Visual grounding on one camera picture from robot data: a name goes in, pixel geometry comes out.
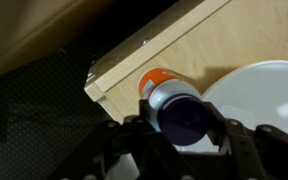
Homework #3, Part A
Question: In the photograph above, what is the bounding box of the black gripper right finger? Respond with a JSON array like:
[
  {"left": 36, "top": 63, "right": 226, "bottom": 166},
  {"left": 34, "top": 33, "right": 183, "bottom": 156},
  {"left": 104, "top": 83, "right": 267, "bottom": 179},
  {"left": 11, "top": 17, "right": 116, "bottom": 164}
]
[{"left": 202, "top": 101, "right": 288, "bottom": 180}]

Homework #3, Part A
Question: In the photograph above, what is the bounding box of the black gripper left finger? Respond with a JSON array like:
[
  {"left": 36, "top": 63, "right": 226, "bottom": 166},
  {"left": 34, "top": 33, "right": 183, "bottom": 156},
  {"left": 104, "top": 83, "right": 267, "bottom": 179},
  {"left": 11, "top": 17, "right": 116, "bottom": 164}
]
[{"left": 48, "top": 99, "right": 198, "bottom": 180}]

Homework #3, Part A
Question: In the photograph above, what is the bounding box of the orange white pill bottle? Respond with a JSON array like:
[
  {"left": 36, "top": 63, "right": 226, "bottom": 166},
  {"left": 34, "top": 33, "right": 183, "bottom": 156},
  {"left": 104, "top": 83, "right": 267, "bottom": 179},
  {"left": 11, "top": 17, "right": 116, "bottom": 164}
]
[{"left": 136, "top": 67, "right": 213, "bottom": 147}]

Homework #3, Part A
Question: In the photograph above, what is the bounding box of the wooden drawer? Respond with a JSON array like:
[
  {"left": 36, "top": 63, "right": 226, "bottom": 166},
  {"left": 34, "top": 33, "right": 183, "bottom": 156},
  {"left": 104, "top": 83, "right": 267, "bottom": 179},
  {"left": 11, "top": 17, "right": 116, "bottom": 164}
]
[{"left": 83, "top": 0, "right": 232, "bottom": 103}]

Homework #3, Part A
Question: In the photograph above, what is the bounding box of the white round plate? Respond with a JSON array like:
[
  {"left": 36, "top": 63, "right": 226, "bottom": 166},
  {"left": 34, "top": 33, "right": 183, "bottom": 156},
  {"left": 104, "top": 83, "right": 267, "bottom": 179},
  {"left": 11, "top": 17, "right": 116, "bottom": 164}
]
[{"left": 175, "top": 59, "right": 288, "bottom": 155}]

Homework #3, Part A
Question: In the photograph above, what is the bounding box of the wooden drawer cabinet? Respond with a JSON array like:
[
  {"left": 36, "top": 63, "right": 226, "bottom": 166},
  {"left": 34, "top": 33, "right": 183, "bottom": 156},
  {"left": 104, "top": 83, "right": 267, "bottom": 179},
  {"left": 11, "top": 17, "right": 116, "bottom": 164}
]
[{"left": 98, "top": 0, "right": 288, "bottom": 125}]

